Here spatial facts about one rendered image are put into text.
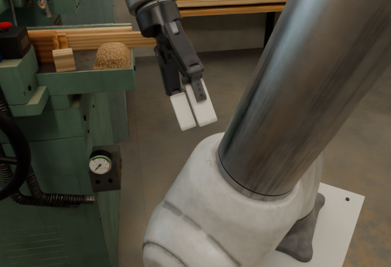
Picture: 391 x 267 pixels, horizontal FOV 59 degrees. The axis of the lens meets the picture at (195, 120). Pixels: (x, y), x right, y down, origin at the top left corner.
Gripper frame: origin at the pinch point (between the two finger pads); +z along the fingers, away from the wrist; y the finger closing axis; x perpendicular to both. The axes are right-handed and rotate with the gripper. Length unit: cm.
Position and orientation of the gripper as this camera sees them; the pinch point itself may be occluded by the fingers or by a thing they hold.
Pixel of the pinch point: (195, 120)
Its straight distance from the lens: 59.1
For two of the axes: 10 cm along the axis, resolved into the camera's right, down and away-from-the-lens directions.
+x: -9.1, 3.3, -2.5
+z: 3.4, 9.4, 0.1
